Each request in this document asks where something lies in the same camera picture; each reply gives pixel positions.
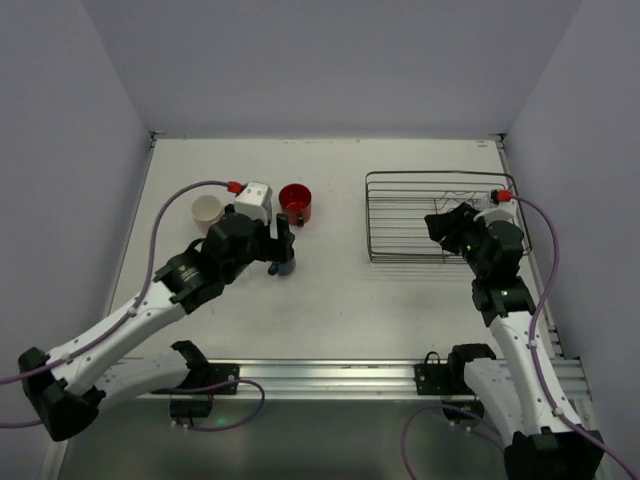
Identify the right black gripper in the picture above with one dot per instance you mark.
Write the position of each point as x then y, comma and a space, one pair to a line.
454, 229

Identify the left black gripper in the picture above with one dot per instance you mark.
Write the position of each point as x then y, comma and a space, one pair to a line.
279, 242

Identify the dark blue small cup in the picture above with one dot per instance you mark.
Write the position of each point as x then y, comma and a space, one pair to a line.
287, 267

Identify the red mug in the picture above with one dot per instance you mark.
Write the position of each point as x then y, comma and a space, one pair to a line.
295, 202

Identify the pink mug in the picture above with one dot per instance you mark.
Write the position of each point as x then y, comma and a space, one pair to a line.
206, 210

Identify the clear faceted glass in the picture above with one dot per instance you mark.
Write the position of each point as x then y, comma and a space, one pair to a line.
483, 203

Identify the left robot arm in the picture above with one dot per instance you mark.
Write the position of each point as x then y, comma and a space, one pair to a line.
69, 385

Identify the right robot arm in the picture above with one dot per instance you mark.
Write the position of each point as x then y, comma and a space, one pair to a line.
541, 432

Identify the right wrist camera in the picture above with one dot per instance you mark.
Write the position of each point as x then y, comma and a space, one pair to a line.
501, 206

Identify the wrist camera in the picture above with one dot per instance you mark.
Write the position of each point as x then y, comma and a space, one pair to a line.
255, 202
501, 206

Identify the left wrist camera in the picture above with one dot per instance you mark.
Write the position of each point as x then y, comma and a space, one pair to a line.
255, 202

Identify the black wire dish rack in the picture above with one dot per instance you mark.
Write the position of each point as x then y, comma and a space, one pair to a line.
398, 200

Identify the aluminium rail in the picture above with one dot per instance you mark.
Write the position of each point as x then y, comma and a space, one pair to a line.
337, 380

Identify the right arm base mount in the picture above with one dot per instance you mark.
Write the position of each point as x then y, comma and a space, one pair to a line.
444, 378

